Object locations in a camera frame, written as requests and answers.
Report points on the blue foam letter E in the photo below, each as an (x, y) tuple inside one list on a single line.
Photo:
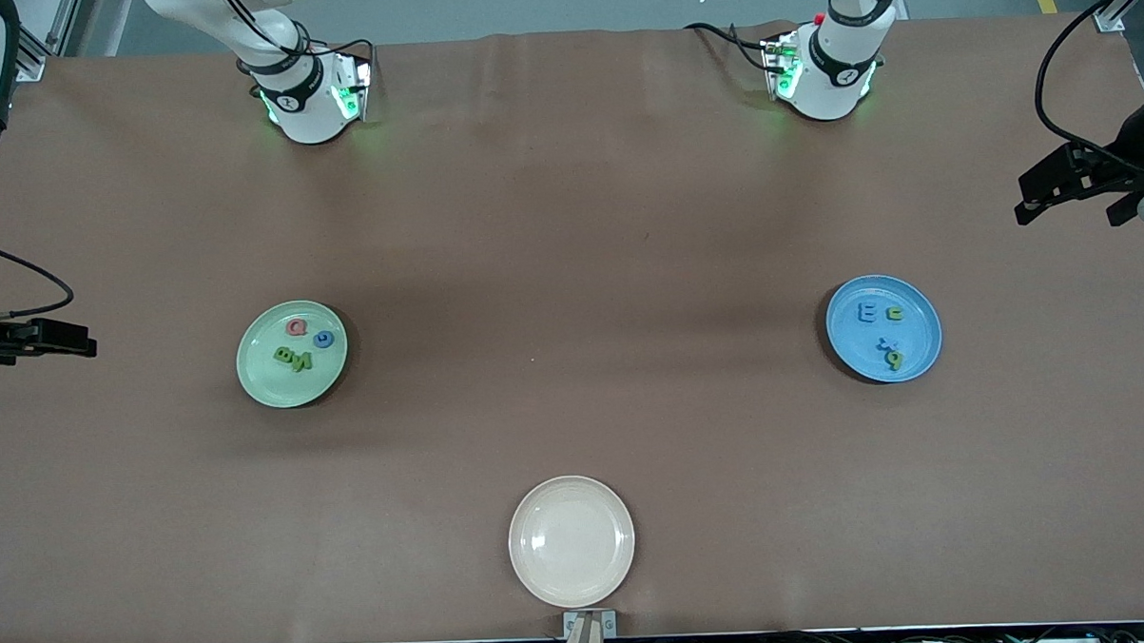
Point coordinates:
[(869, 313)]

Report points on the blue foam letter x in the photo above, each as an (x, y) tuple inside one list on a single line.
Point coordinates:
[(885, 343)]

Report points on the brown table mat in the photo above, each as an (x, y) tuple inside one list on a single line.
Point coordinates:
[(568, 217)]

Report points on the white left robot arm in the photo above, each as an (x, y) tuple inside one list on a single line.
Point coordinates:
[(839, 74)]

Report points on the green round plate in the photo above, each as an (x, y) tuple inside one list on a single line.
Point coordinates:
[(270, 384)]

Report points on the green foam letter N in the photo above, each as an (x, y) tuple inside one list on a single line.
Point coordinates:
[(301, 362)]

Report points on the metal camera stand bracket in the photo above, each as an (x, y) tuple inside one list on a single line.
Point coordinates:
[(590, 635)]

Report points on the blue foam letter G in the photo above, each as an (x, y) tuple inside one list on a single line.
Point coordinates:
[(317, 339)]

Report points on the green foam letter B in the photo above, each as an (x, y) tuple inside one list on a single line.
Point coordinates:
[(894, 360), (282, 354)]

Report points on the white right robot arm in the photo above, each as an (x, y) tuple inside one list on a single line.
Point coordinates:
[(308, 112)]

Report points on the blue round plate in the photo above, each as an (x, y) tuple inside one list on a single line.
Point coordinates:
[(920, 347)]

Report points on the cream round plate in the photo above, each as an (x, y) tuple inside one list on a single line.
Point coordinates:
[(572, 541)]

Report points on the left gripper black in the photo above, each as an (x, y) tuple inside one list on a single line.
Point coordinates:
[(1106, 175)]

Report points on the red foam letter Q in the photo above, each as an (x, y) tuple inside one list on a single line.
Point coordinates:
[(290, 327)]

